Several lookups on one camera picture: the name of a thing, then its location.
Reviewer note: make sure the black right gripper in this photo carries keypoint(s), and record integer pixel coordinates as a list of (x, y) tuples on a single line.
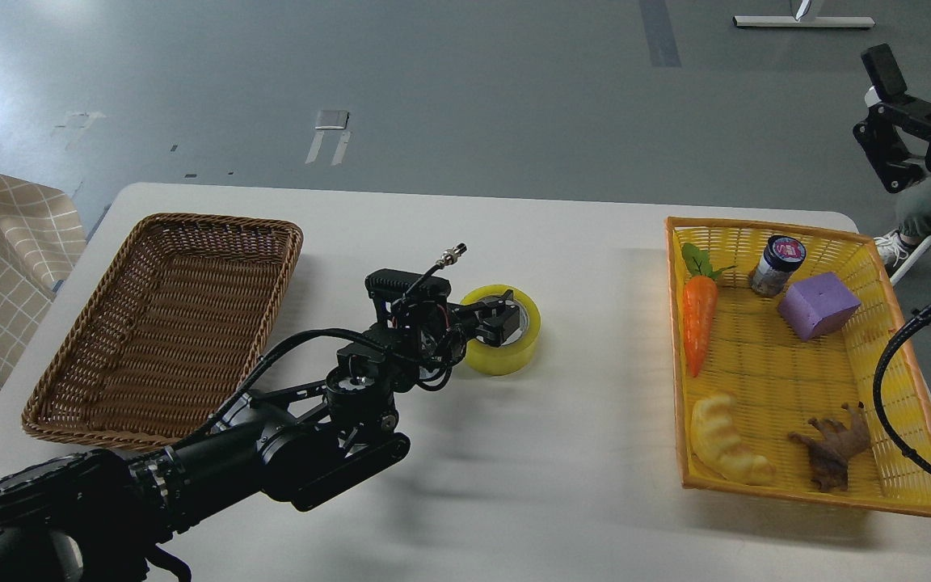
[(891, 111)]

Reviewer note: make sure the toy croissant bread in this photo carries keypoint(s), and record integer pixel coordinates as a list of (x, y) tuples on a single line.
[(716, 441)]

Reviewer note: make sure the yellow tape roll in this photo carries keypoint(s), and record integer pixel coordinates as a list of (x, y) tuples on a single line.
[(516, 354)]

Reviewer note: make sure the white stand base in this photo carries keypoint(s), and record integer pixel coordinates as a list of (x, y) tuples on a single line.
[(804, 15)]

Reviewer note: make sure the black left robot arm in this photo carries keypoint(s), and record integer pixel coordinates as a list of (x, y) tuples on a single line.
[(315, 417)]

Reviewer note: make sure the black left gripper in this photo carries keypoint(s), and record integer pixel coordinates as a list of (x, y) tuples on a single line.
[(495, 330)]

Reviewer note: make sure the brown toy animal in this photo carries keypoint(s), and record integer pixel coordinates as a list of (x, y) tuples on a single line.
[(829, 456)]

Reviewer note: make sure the brown wicker basket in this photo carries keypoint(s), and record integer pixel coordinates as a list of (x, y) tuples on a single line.
[(177, 321)]

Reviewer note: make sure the purple foam block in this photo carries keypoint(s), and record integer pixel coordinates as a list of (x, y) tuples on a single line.
[(818, 306)]

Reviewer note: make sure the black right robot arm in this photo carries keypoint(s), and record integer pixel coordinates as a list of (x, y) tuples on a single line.
[(896, 133)]

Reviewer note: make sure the orange toy carrot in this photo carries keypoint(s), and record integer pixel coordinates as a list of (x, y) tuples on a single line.
[(699, 303)]

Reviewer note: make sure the person in green clothing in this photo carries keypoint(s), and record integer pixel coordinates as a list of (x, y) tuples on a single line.
[(912, 226)]

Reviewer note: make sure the small dark jar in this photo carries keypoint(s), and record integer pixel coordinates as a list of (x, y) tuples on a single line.
[(782, 256)]

